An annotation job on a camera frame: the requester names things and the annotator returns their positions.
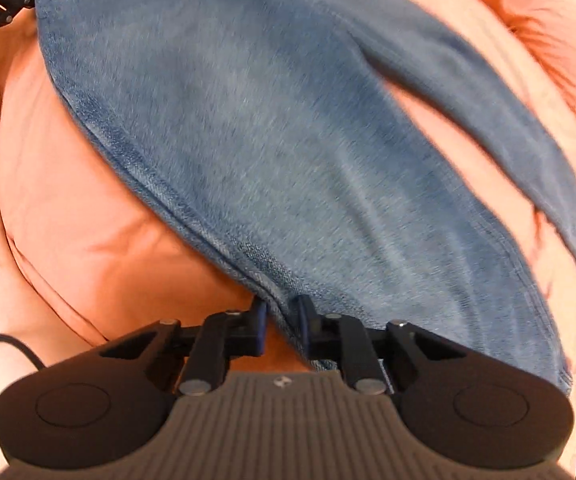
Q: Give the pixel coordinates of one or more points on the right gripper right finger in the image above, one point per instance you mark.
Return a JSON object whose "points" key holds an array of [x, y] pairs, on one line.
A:
{"points": [[371, 361]]}

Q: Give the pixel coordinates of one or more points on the orange bed duvet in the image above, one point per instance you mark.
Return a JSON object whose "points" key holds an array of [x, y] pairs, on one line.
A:
{"points": [[84, 260]]}

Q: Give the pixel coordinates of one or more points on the blue denim jeans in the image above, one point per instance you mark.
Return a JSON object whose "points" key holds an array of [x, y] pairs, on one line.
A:
{"points": [[260, 132]]}

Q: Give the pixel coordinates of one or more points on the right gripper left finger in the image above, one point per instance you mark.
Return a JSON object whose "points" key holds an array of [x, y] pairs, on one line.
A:
{"points": [[193, 360]]}

